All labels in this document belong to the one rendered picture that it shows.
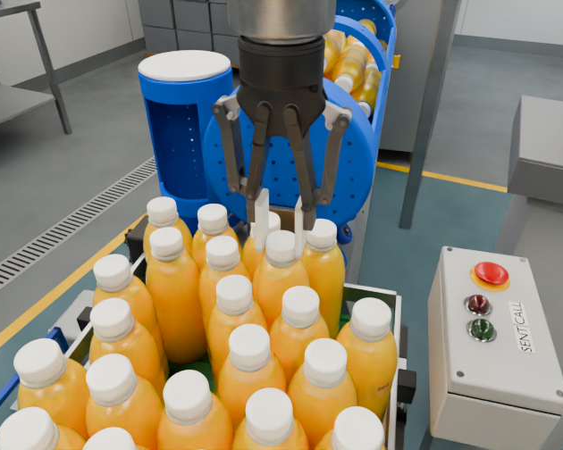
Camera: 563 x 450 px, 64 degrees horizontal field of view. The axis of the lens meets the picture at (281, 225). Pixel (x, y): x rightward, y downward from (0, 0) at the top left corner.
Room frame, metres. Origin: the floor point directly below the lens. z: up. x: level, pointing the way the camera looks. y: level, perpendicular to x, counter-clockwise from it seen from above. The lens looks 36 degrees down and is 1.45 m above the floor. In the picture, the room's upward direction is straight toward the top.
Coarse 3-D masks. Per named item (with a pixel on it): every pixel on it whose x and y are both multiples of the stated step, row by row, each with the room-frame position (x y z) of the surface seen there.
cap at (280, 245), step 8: (272, 232) 0.42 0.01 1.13; (280, 232) 0.42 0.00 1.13; (288, 232) 0.42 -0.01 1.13; (272, 240) 0.41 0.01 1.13; (280, 240) 0.41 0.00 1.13; (288, 240) 0.41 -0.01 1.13; (272, 248) 0.39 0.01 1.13; (280, 248) 0.39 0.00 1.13; (288, 248) 0.39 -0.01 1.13; (272, 256) 0.39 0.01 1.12; (280, 256) 0.39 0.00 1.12; (288, 256) 0.39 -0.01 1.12
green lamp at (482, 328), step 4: (476, 320) 0.30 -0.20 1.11; (480, 320) 0.30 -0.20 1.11; (484, 320) 0.30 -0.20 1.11; (472, 324) 0.30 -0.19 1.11; (476, 324) 0.30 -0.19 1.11; (480, 324) 0.30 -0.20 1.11; (484, 324) 0.30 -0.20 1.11; (488, 324) 0.30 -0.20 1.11; (472, 328) 0.30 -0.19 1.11; (476, 328) 0.30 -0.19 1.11; (480, 328) 0.29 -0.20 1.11; (484, 328) 0.29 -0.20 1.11; (488, 328) 0.29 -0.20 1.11; (492, 328) 0.29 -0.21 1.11; (476, 332) 0.29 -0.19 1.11; (480, 332) 0.29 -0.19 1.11; (484, 332) 0.29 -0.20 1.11; (488, 332) 0.29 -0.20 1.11; (492, 332) 0.29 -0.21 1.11; (480, 336) 0.29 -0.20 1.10; (484, 336) 0.29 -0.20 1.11; (488, 336) 0.29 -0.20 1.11
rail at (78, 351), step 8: (144, 256) 0.56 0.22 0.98; (136, 264) 0.54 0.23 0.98; (144, 264) 0.55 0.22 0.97; (136, 272) 0.53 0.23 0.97; (144, 272) 0.55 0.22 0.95; (88, 328) 0.41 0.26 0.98; (80, 336) 0.39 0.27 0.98; (88, 336) 0.40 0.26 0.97; (72, 344) 0.38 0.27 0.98; (80, 344) 0.38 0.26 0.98; (88, 344) 0.39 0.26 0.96; (72, 352) 0.37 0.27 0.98; (80, 352) 0.38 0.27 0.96; (80, 360) 0.37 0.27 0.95
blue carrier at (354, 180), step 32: (352, 0) 1.48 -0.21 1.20; (352, 32) 1.02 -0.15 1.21; (384, 32) 1.45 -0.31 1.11; (384, 64) 1.00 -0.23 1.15; (384, 96) 0.90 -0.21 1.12; (320, 128) 0.63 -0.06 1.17; (352, 128) 0.61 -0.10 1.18; (288, 160) 0.64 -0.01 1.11; (320, 160) 0.62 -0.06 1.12; (352, 160) 0.61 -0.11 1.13; (224, 192) 0.66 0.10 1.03; (288, 192) 0.64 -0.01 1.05; (352, 192) 0.61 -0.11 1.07
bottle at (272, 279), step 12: (264, 264) 0.40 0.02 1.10; (276, 264) 0.39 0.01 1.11; (288, 264) 0.39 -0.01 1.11; (300, 264) 0.40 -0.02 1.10; (264, 276) 0.39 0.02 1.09; (276, 276) 0.38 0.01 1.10; (288, 276) 0.38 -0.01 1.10; (300, 276) 0.39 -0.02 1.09; (252, 288) 0.40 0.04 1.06; (264, 288) 0.38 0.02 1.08; (276, 288) 0.38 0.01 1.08; (288, 288) 0.38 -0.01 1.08; (264, 300) 0.38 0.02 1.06; (276, 300) 0.37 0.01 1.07; (264, 312) 0.38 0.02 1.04; (276, 312) 0.37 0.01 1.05
